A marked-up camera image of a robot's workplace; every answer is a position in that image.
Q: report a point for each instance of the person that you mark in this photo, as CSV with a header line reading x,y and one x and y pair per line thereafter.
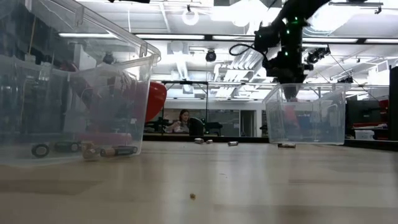
x,y
183,123

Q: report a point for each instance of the white storage box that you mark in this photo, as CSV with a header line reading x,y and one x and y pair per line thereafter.
x,y
364,134

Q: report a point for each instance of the clear plastic bin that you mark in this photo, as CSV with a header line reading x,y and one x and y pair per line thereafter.
x,y
124,93
311,124

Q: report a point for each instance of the silver Energizer AA battery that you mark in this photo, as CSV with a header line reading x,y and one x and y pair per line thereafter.
x,y
286,145

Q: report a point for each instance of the black round hanging camera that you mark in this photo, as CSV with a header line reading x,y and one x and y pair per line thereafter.
x,y
211,56

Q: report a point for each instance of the black copper AA battery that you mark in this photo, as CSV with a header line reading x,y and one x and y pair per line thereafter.
x,y
119,151
66,146
232,143
40,150
90,153

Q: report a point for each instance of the black office chair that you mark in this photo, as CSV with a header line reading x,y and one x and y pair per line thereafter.
x,y
196,127

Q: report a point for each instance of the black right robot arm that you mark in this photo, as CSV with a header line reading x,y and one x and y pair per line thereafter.
x,y
293,31

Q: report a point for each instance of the long ceiling light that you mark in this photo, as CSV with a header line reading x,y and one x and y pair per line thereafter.
x,y
233,38
329,40
169,36
87,35

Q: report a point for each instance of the small brown crumb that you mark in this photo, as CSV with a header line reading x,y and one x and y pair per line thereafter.
x,y
192,196

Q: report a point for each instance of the black aluminium extrusion frame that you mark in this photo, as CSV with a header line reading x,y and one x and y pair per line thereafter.
x,y
242,139

